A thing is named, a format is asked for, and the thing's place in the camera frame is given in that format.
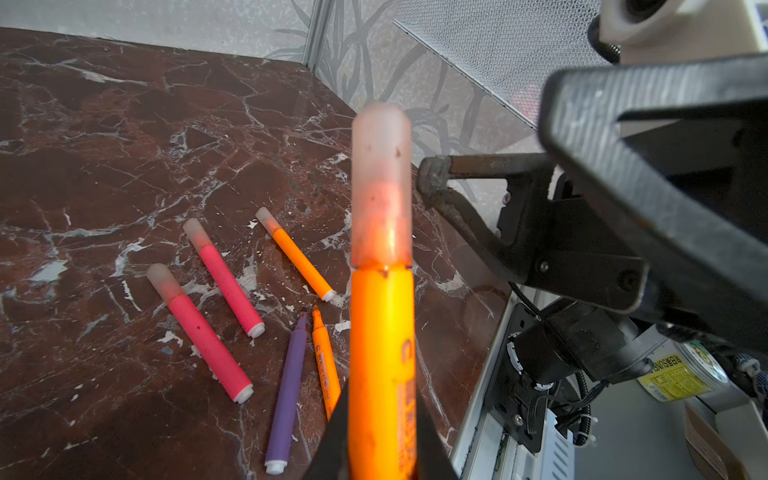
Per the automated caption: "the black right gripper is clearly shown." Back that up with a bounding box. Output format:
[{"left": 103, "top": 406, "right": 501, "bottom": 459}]
[{"left": 416, "top": 54, "right": 767, "bottom": 384}]

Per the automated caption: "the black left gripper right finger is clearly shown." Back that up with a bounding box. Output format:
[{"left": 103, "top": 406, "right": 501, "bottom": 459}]
[{"left": 415, "top": 393, "right": 458, "bottom": 480}]

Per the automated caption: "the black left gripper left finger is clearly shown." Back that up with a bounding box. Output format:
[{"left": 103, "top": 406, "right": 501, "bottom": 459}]
[{"left": 303, "top": 385, "right": 351, "bottom": 480}]

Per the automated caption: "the purple marker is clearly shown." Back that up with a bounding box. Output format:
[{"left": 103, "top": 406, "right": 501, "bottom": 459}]
[{"left": 265, "top": 309, "right": 309, "bottom": 475}]

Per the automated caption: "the orange pen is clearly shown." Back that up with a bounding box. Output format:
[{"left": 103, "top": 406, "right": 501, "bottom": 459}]
[
  {"left": 347, "top": 103, "right": 417, "bottom": 479},
  {"left": 256, "top": 207, "right": 336, "bottom": 302},
  {"left": 312, "top": 306, "right": 341, "bottom": 420}
]

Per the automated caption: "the thick pink marker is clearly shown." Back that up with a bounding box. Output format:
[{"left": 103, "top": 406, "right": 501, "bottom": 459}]
[{"left": 147, "top": 263, "right": 254, "bottom": 404}]

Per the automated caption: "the thin pink pen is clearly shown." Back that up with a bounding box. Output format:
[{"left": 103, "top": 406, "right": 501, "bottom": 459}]
[{"left": 183, "top": 218, "right": 265, "bottom": 338}]

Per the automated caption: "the yellow label tin can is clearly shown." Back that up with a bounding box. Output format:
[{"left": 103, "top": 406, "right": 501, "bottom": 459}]
[{"left": 637, "top": 340, "right": 729, "bottom": 403}]

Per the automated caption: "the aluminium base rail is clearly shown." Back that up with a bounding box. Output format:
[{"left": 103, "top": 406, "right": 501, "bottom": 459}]
[{"left": 450, "top": 294, "right": 576, "bottom": 479}]

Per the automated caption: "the white wire mesh basket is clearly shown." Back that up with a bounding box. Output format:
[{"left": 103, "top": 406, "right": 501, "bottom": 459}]
[{"left": 394, "top": 0, "right": 606, "bottom": 127}]

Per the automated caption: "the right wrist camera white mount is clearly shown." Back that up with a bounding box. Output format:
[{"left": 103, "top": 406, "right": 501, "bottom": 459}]
[{"left": 587, "top": 0, "right": 767, "bottom": 65}]

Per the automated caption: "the aluminium frame post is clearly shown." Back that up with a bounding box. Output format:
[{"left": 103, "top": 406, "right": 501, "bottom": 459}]
[{"left": 302, "top": 0, "right": 335, "bottom": 74}]

